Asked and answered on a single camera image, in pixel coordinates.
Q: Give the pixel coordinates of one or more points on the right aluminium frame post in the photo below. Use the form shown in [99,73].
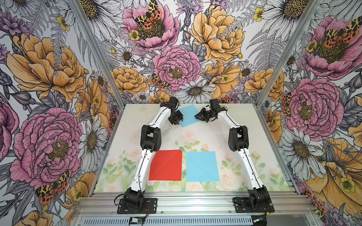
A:
[291,44]

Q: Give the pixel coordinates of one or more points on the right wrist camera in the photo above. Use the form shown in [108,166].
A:
[214,106]

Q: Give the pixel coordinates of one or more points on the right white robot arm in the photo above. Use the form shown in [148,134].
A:
[238,142]

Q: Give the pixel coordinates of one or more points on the aluminium front rail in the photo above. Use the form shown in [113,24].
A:
[195,203]

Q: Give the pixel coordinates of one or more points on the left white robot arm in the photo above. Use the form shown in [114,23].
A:
[150,142]

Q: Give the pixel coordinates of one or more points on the perforated metal front panel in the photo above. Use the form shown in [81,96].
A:
[169,221]

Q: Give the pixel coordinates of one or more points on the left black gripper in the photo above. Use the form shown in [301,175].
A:
[179,117]

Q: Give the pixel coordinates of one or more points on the red paper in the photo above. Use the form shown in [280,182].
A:
[166,166]

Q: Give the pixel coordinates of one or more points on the small green circuit board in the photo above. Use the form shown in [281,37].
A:
[136,221]

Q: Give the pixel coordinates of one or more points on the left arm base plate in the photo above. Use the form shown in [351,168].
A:
[147,205]

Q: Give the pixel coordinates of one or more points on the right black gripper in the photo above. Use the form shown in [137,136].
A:
[201,115]

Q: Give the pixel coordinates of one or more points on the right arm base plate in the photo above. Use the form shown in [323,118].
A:
[252,205]

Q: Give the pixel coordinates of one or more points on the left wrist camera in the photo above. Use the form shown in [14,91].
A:
[172,104]

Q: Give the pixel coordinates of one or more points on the light blue paper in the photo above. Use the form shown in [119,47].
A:
[201,167]
[189,113]

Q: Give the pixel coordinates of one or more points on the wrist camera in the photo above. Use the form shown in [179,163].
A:
[214,106]
[172,104]

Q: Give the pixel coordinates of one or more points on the aluminium frame post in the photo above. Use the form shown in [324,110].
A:
[92,41]
[291,44]

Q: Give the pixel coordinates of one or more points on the left aluminium frame post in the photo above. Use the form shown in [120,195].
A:
[92,41]

